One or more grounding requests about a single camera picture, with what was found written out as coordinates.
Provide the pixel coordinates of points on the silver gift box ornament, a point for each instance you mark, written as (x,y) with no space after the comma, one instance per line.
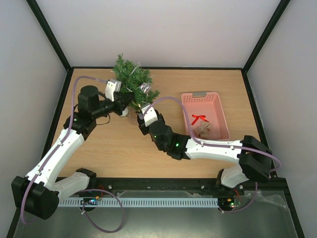
(145,88)

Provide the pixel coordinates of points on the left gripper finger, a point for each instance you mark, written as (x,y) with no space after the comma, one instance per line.
(117,95)
(126,100)

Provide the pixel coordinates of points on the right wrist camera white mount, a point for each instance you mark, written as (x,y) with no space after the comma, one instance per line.
(148,114)

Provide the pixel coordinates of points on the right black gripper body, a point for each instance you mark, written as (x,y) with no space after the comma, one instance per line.
(141,126)

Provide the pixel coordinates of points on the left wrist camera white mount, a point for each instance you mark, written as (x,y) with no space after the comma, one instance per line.
(112,86)

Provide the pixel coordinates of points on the burlap bow ornament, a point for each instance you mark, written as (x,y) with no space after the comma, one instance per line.
(203,130)

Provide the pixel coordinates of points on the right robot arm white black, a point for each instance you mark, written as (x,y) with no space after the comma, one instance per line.
(251,159)

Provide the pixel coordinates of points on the pink plastic basket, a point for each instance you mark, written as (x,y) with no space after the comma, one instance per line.
(208,104)

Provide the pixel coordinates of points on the black aluminium rail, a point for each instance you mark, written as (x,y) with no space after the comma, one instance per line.
(208,186)

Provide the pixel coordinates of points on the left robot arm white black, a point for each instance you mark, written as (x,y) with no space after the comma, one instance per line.
(39,193)

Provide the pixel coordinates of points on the small green christmas tree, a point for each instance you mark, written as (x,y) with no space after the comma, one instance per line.
(141,98)

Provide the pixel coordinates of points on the clear string lights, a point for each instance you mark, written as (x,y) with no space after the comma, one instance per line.
(131,75)

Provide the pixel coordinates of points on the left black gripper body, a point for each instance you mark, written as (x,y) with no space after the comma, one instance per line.
(118,110)

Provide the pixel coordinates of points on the light blue cable duct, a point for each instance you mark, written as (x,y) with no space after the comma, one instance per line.
(142,202)

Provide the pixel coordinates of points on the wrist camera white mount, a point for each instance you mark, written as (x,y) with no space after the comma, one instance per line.
(148,114)
(112,86)

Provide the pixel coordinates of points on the white ball ornament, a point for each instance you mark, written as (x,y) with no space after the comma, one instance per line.
(125,112)

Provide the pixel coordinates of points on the red ribbon bow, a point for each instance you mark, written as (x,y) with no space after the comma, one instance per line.
(198,117)

